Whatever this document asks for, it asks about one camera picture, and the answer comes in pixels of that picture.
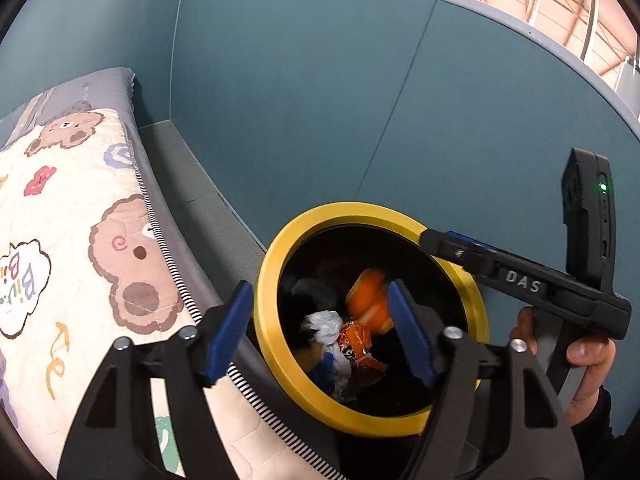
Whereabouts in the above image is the cartoon bear quilt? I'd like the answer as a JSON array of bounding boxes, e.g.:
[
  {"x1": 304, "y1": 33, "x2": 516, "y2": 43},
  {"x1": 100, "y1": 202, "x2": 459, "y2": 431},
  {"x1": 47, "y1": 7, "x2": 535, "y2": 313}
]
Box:
[{"x1": 1, "y1": 102, "x2": 220, "y2": 474}]

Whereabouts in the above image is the blue rubber glove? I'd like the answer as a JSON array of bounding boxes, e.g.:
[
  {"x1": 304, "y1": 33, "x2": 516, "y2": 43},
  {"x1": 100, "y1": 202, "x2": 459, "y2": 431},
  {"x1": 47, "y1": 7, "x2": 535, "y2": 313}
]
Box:
[{"x1": 309, "y1": 352, "x2": 352, "y2": 399}]

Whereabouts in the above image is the black plastic bag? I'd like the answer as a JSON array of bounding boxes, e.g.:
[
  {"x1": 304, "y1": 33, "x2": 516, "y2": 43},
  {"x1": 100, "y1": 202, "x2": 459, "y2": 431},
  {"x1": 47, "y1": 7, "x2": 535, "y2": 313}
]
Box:
[{"x1": 279, "y1": 275, "x2": 338, "y2": 318}]

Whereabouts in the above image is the yellow rimmed black trash bin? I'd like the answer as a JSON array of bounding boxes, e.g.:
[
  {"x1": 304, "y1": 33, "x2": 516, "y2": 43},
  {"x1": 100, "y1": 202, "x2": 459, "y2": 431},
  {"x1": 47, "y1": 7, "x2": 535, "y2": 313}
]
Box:
[{"x1": 254, "y1": 202, "x2": 489, "y2": 438}]

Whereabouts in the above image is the person right hand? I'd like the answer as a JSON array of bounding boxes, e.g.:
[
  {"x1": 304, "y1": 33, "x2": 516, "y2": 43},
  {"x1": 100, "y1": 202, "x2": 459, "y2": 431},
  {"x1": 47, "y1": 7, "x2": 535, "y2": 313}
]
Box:
[{"x1": 508, "y1": 306, "x2": 618, "y2": 428}]

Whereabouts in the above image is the orange snack wrapper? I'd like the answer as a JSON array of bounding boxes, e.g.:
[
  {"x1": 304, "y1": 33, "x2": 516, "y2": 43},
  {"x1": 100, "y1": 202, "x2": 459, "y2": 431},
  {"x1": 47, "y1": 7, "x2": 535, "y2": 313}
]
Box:
[{"x1": 337, "y1": 321, "x2": 387, "y2": 373}]

